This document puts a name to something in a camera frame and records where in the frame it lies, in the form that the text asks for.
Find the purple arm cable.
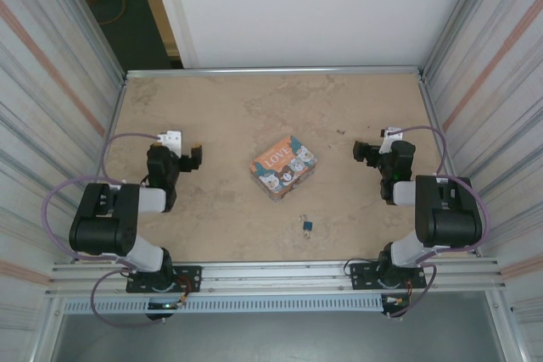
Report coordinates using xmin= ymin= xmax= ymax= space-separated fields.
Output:
xmin=41 ymin=131 xmax=166 ymax=329
xmin=388 ymin=125 xmax=492 ymax=320

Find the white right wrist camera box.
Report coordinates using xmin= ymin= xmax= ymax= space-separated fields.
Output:
xmin=379 ymin=126 xmax=402 ymax=154

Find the orange bear print tin box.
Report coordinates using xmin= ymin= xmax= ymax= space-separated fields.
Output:
xmin=249 ymin=135 xmax=318 ymax=202

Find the grey slotted cable duct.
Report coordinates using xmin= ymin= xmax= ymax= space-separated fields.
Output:
xmin=62 ymin=293 xmax=385 ymax=315

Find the small blue padlock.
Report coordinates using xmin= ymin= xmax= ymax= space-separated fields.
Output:
xmin=298 ymin=212 xmax=316 ymax=234

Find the yellow floor cable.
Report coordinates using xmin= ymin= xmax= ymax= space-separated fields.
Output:
xmin=99 ymin=0 xmax=128 ymax=26

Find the wooden door frame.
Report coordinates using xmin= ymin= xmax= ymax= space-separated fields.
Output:
xmin=131 ymin=0 xmax=182 ymax=58

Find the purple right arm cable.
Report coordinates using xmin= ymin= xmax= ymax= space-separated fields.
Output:
xmin=388 ymin=125 xmax=492 ymax=320

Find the small black controller board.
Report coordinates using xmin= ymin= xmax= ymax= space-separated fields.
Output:
xmin=146 ymin=300 xmax=188 ymax=321
xmin=381 ymin=293 xmax=412 ymax=317

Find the aluminium table end rail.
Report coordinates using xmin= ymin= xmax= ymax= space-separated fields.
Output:
xmin=125 ymin=65 xmax=425 ymax=79

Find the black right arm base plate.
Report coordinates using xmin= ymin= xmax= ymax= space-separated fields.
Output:
xmin=349 ymin=260 xmax=427 ymax=291

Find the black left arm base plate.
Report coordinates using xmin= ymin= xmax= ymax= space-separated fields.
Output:
xmin=126 ymin=265 xmax=204 ymax=294

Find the long aluminium mounting rail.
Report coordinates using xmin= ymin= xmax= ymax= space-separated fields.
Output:
xmin=46 ymin=258 xmax=508 ymax=295

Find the aluminium table side rail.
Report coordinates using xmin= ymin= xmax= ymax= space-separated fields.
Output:
xmin=91 ymin=75 xmax=129 ymax=185
xmin=418 ymin=75 xmax=462 ymax=179

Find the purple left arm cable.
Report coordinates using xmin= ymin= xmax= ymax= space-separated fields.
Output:
xmin=41 ymin=131 xmax=166 ymax=329

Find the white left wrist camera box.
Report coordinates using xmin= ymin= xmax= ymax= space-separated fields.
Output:
xmin=157 ymin=131 xmax=183 ymax=158

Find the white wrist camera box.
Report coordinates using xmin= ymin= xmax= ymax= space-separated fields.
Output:
xmin=157 ymin=131 xmax=183 ymax=158
xmin=379 ymin=126 xmax=402 ymax=154

